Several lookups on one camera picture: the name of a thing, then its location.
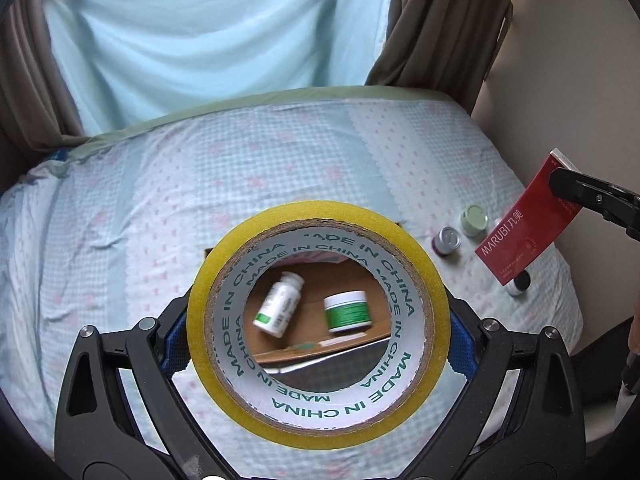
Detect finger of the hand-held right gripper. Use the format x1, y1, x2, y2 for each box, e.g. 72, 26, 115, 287
547, 167, 640, 242

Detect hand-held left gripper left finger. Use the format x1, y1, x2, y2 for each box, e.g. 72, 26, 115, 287
54, 290, 242, 480

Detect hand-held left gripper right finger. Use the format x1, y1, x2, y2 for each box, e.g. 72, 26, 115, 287
399, 299, 587, 480

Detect red cosmetics carton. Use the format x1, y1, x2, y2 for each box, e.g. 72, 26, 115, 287
474, 148, 584, 282

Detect brown cardboard box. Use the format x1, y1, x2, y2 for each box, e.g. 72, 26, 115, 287
202, 220, 407, 375

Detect yellow adhesive tape roll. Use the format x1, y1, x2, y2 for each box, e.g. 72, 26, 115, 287
186, 201, 452, 450

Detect small black-lid jar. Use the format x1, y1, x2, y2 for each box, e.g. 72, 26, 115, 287
506, 270, 531, 297

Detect silver-lid dark red jar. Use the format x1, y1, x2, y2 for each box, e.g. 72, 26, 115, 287
432, 227, 460, 257

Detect white green-label pill bottle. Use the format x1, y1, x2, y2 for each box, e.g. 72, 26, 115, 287
252, 272, 305, 337

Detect white green-label cream jar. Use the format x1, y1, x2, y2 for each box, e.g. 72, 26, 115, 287
322, 290, 372, 334

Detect pale green lid jar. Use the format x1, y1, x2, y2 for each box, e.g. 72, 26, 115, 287
460, 204, 489, 237

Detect pale blue printed bed sheet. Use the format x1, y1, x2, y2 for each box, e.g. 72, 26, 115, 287
0, 85, 585, 461

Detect brown curtain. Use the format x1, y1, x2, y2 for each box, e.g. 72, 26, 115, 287
0, 0, 86, 191
365, 0, 516, 113

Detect light blue sheer curtain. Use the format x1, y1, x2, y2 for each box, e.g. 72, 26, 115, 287
40, 0, 398, 136

